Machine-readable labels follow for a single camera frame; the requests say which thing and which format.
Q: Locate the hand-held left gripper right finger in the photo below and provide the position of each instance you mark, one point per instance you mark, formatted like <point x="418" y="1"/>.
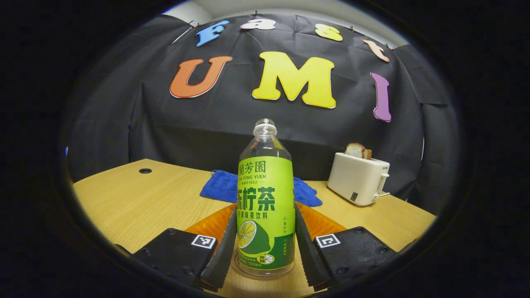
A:
<point x="308" y="256"/>

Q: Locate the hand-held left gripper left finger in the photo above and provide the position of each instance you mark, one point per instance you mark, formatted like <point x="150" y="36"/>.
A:
<point x="221" y="260"/>

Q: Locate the green label water bottle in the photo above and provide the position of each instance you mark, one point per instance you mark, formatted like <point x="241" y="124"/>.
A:
<point x="265" y="198"/>

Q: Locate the blue towel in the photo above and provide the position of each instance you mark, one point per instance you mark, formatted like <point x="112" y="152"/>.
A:
<point x="219" y="188"/>

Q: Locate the white toaster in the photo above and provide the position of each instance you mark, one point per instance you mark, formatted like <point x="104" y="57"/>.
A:
<point x="356" y="178"/>

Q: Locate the light bread slice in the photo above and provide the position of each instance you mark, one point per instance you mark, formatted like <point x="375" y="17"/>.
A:
<point x="354" y="151"/>

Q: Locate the brown bread slice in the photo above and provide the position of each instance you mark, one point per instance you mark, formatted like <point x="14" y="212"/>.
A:
<point x="367" y="154"/>

